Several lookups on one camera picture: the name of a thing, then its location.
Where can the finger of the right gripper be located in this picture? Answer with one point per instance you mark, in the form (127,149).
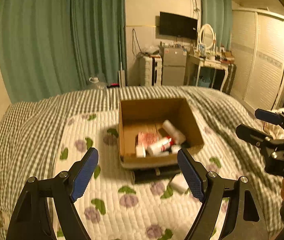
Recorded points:
(274,118)
(255,137)

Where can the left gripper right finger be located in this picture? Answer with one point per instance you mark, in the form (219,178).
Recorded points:
(244,218)

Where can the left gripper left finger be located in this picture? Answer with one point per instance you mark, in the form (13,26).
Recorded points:
(31,216)

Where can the white bottle red cap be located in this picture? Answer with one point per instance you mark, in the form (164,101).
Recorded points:
(162,145)

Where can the white tube in box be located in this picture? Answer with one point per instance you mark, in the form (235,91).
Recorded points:
(177,136)

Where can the black remote control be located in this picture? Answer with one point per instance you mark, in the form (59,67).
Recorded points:
(142,176)

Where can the grey checked bed cover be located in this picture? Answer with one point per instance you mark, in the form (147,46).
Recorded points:
(30,134)

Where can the white dressing table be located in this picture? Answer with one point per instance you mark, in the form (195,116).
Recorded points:
(198,63)

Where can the brown cardboard box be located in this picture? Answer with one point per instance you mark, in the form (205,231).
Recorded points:
(147,116)

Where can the pink patterned card box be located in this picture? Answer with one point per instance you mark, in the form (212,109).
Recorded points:
(146,138)

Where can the white louvered wardrobe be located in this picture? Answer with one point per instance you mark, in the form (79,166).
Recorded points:
(257,43)

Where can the white oval vanity mirror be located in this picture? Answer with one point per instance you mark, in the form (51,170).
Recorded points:
(206,37)

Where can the grey mini fridge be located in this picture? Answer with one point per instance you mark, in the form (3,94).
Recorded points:
(173,65)

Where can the white suitcase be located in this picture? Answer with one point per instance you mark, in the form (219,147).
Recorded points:
(150,68)

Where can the teal curtain right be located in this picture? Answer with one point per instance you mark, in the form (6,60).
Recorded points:
(219,14)

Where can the teal curtain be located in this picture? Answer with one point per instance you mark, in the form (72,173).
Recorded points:
(51,47)
(219,14)

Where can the white mop pole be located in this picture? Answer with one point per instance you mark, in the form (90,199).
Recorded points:
(121,72)

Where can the clear water jug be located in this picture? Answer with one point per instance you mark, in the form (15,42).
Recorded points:
(95,83)

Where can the teal curtain left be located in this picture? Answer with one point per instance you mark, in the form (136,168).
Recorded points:
(51,47)

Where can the black wall television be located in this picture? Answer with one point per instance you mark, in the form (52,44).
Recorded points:
(177,25)

